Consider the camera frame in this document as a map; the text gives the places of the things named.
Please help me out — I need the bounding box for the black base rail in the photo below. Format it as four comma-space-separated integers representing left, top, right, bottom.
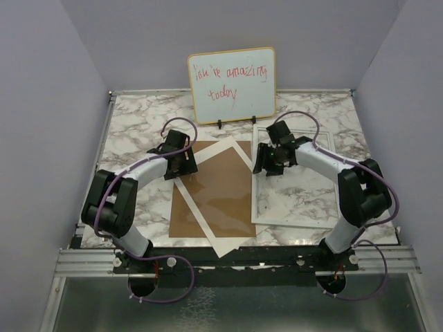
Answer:
114, 246, 359, 288

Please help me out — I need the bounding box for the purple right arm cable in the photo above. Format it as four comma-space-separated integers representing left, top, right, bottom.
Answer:
271, 110, 402, 300

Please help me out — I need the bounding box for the yellow-rimmed whiteboard with writing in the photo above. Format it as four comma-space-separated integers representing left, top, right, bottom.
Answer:
188, 46, 276, 125

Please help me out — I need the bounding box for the white picture frame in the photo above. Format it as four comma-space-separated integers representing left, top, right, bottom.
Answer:
249, 124, 340, 229

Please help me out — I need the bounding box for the brown backing board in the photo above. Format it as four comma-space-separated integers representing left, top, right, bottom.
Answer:
168, 140, 257, 239

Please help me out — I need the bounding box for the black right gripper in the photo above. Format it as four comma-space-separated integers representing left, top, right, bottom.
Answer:
253, 142, 284, 176

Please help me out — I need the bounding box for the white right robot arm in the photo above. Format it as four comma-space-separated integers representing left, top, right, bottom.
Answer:
253, 120, 392, 270

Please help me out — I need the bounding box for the black whiteboard stand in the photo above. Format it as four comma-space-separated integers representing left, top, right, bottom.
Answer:
216, 116, 257, 129

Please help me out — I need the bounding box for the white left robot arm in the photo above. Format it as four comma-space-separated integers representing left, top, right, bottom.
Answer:
80, 129, 198, 273

